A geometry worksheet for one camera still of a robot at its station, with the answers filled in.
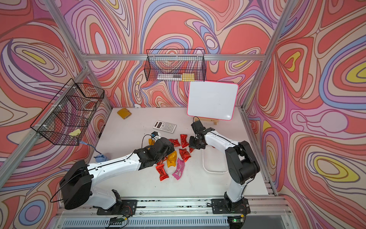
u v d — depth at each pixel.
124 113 1.16
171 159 0.87
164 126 1.05
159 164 0.85
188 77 0.82
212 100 1.01
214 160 0.91
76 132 0.72
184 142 0.97
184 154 0.89
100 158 0.82
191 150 0.91
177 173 0.81
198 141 0.69
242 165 0.47
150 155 0.61
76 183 0.42
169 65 0.97
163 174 0.82
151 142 0.95
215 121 1.07
